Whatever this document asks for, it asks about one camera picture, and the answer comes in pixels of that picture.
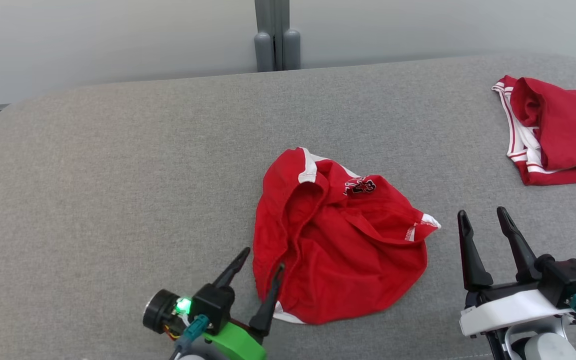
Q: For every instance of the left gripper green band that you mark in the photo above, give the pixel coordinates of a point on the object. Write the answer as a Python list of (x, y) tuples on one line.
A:
[(240, 345)]

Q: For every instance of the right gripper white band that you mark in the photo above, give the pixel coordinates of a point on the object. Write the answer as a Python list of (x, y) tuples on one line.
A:
[(508, 307)]

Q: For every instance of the red basketball shorts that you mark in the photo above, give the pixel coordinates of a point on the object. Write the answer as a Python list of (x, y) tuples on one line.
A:
[(343, 260)]

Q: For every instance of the red basketball jersey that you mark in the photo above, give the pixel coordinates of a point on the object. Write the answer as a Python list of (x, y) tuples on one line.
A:
[(568, 130)]

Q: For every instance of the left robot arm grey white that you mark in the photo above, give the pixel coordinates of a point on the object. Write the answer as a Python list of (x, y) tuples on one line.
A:
[(200, 352)]

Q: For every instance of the grey rounded partition foot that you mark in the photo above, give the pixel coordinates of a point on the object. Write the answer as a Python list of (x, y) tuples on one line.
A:
[(263, 52), (292, 50)]

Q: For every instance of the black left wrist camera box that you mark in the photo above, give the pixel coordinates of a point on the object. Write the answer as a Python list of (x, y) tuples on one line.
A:
[(213, 305)]

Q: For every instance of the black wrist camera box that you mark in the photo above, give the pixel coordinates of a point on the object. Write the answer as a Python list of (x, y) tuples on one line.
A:
[(568, 280), (213, 305)]

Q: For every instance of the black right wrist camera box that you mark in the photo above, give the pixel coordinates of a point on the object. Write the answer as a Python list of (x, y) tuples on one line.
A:
[(568, 280)]

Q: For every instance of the grey partition post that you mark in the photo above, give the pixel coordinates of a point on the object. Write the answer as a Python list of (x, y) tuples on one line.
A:
[(272, 20)]

